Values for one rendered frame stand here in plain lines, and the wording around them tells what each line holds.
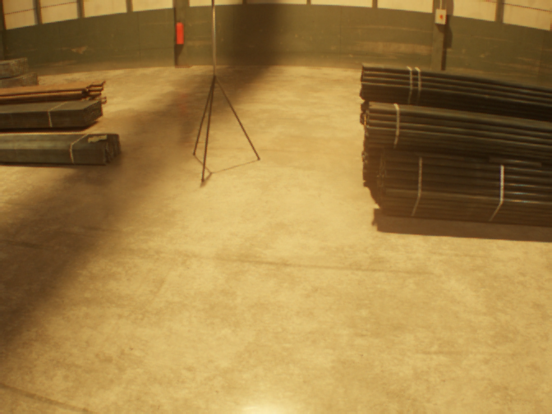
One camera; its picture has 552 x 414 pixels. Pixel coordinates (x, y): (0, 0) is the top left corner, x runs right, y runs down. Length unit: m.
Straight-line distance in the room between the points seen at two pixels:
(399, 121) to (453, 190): 0.63
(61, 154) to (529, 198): 4.41
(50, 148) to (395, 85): 3.50
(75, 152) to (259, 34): 6.57
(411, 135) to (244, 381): 1.99
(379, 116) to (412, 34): 7.22
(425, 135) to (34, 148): 3.92
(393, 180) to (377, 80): 0.85
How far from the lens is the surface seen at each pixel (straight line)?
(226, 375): 1.99
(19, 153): 5.11
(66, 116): 6.06
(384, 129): 3.01
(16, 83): 10.01
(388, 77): 3.45
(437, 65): 10.14
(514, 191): 3.30
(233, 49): 10.37
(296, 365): 2.03
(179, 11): 10.50
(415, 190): 3.05
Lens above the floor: 1.53
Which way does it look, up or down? 28 degrees down
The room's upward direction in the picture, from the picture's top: straight up
